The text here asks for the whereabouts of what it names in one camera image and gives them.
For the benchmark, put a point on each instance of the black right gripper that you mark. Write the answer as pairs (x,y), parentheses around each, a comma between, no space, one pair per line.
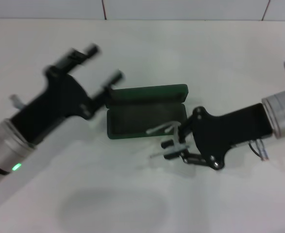
(220,133)

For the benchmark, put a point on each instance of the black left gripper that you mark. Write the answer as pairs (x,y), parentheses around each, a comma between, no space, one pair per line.
(59,102)

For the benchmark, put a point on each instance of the clear white glasses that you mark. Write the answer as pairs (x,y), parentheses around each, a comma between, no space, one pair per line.
(166,126)

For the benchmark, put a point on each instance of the green glasses case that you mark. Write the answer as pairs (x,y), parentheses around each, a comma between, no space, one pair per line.
(132,119)

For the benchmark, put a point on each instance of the clear right wrist connector plug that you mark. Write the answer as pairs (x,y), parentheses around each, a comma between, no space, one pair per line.
(263,151)

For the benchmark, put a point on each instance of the clear wrist connector plug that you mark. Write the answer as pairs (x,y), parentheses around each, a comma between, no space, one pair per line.
(263,151)
(16,102)

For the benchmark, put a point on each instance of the clear left wrist connector plug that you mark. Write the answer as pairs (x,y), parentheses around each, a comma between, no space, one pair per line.
(16,102)

